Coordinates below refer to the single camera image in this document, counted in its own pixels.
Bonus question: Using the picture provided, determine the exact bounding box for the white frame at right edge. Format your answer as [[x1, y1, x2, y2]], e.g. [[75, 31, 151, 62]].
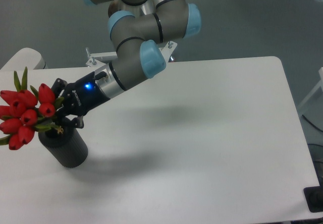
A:
[[297, 68, 322, 114]]

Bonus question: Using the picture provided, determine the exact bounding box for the black floor cable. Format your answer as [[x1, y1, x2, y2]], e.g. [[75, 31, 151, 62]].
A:
[[302, 114, 323, 131]]

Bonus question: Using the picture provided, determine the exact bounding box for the red tulip bouquet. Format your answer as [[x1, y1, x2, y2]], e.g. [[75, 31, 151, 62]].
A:
[[1, 68, 64, 150]]

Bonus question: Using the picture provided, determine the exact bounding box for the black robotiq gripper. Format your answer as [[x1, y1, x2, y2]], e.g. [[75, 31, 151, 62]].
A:
[[51, 72, 110, 128]]

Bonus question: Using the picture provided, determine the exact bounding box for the white rounded side table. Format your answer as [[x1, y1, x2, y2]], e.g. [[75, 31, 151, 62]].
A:
[[1, 47, 48, 71]]

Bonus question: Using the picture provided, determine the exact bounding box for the black box at table edge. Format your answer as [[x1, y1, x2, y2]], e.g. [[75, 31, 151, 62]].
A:
[[303, 186, 322, 213]]

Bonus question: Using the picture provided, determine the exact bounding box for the dark grey ribbed vase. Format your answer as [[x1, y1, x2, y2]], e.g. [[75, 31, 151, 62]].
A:
[[38, 126, 88, 169]]

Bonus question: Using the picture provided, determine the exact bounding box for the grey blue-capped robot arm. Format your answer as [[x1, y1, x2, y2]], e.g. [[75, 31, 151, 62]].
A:
[[53, 0, 201, 128]]

